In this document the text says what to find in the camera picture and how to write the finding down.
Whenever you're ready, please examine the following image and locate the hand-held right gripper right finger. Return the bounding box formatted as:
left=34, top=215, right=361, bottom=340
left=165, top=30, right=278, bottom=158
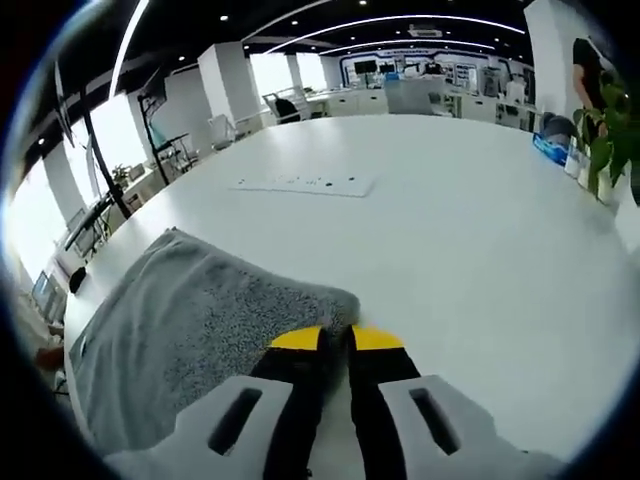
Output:
left=347, top=323, right=566, bottom=480

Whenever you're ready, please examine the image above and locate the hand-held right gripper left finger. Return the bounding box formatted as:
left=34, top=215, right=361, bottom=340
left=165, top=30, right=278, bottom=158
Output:
left=102, top=323, right=331, bottom=480

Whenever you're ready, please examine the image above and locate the grey towel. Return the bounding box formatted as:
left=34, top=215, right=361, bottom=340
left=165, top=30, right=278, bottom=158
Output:
left=68, top=227, right=362, bottom=451

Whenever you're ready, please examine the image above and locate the white table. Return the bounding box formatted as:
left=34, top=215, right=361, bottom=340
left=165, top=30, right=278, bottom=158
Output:
left=62, top=113, right=632, bottom=480

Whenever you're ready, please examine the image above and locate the white office chair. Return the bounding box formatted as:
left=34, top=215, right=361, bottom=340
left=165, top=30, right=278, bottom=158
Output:
left=206, top=113, right=237, bottom=150

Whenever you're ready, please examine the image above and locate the black tripod stand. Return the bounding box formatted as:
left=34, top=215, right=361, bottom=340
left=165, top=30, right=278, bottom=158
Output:
left=53, top=63, right=133, bottom=222

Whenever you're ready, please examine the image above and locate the black monitor stand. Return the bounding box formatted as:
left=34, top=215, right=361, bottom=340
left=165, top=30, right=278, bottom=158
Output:
left=138, top=74, right=175, bottom=187

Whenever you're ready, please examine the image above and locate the blue packet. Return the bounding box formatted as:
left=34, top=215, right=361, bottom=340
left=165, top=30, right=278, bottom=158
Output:
left=531, top=131, right=577, bottom=167

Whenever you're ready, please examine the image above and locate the black office chair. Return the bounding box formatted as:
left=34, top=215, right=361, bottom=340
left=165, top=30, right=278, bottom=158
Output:
left=263, top=93, right=302, bottom=124

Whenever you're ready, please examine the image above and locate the white cabinet row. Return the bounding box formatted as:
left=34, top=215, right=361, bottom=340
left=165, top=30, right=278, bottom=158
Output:
left=319, top=85, right=502, bottom=120

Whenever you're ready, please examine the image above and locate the potted green plant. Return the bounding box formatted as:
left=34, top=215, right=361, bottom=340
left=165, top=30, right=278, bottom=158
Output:
left=571, top=74, right=637, bottom=202

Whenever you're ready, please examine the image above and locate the ceiling air conditioner unit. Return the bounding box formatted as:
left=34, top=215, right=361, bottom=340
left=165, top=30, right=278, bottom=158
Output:
left=406, top=23, right=447, bottom=39

